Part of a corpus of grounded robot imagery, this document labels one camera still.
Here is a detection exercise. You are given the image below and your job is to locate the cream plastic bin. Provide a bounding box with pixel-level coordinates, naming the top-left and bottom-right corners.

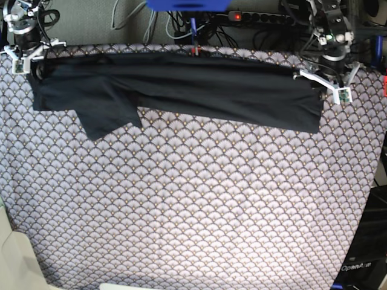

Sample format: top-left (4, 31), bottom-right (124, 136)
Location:
top-left (1, 203), bottom-right (50, 289)

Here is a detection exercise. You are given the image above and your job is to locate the black OpenArm box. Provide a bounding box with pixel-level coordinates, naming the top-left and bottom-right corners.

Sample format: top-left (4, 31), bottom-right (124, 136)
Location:
top-left (335, 185), bottom-right (386, 289)

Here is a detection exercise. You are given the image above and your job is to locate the black power strip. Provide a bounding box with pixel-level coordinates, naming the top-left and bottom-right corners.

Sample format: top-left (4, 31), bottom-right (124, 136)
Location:
top-left (227, 11), bottom-right (296, 25)

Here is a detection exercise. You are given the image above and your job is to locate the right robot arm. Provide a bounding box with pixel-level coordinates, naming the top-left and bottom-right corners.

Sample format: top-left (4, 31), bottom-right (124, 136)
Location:
top-left (2, 1), bottom-right (67, 75)

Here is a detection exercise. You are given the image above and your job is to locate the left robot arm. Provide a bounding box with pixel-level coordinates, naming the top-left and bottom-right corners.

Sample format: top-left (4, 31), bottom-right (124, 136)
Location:
top-left (281, 1), bottom-right (360, 105)

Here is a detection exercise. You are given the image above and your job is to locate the red and black clamp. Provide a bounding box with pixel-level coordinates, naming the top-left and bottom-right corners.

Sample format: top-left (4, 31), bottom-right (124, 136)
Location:
top-left (192, 45), bottom-right (201, 57)

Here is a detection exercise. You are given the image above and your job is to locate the fan-patterned tablecloth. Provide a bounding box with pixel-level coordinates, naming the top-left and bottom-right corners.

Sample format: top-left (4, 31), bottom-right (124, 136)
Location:
top-left (1, 55), bottom-right (386, 289)

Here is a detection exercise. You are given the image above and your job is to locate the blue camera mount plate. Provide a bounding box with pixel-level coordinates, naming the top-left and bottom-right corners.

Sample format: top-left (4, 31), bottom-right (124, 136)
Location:
top-left (147, 0), bottom-right (231, 11)

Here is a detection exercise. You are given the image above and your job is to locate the blue clamp at right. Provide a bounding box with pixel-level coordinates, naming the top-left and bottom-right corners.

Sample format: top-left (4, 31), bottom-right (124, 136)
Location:
top-left (371, 36), bottom-right (383, 69)

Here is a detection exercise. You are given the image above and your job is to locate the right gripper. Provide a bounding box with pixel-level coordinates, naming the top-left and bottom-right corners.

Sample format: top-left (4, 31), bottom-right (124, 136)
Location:
top-left (4, 30), bottom-right (67, 74)

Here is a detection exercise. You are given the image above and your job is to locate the dark grey T-shirt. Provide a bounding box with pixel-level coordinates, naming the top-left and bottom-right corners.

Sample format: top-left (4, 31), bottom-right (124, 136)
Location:
top-left (27, 53), bottom-right (324, 140)

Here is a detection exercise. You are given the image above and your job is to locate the red clamp right edge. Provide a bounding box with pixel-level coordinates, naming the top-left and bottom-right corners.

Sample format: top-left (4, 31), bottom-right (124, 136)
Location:
top-left (383, 75), bottom-right (387, 97)

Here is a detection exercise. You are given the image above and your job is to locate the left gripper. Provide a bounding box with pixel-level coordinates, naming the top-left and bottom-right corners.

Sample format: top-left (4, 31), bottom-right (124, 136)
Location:
top-left (293, 51), bottom-right (361, 105)

